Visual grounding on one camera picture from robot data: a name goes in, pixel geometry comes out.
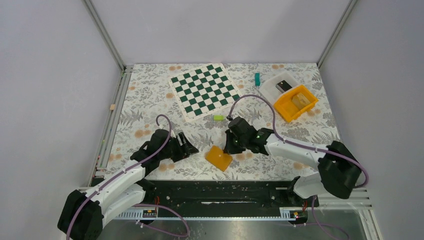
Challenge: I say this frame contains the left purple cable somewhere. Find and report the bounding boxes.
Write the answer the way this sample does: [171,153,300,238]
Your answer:
[65,114,173,240]

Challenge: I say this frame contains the lime green block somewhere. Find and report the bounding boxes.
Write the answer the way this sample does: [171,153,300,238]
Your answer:
[213,115,225,121]

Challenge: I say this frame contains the green white chessboard mat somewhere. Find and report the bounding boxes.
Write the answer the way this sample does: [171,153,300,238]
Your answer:
[168,63,243,122]

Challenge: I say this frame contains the purple cable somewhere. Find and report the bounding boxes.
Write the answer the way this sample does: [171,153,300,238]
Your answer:
[226,94,370,240]
[65,114,173,240]

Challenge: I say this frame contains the aluminium rail front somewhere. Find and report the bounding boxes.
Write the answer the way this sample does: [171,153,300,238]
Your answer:
[72,187,375,222]

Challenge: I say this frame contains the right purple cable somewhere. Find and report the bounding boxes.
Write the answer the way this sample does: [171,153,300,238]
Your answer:
[226,94,370,240]

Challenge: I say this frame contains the orange plastic bin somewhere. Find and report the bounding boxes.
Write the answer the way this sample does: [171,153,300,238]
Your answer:
[273,84,319,123]

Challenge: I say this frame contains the orange leather card holder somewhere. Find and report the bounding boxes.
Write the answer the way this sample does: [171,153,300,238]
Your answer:
[205,145,233,172]

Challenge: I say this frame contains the floral tablecloth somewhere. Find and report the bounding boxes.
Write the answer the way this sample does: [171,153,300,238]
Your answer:
[105,63,340,180]

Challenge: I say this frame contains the black card in white bin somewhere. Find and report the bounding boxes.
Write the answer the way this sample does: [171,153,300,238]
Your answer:
[275,80,293,93]

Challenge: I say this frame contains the teal block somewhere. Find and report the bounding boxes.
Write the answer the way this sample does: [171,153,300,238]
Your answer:
[254,72,261,87]

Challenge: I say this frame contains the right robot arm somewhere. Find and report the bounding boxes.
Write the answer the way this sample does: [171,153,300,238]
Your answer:
[224,117,363,206]

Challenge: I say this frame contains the white plastic bin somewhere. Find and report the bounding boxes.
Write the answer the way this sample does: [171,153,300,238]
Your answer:
[259,71,301,105]

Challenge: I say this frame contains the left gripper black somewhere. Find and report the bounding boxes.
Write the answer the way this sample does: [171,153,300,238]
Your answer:
[159,132,199,162]

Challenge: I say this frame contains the gold cards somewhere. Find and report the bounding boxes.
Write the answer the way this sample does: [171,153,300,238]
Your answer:
[291,93,311,110]

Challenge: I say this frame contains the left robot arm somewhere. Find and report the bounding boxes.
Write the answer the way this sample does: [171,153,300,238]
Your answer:
[57,129,199,240]

